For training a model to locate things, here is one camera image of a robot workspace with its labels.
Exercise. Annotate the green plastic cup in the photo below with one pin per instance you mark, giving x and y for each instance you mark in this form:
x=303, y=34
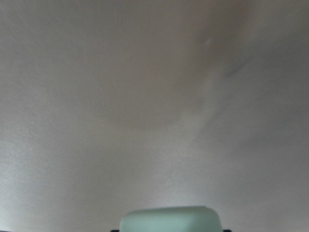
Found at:
x=172, y=219

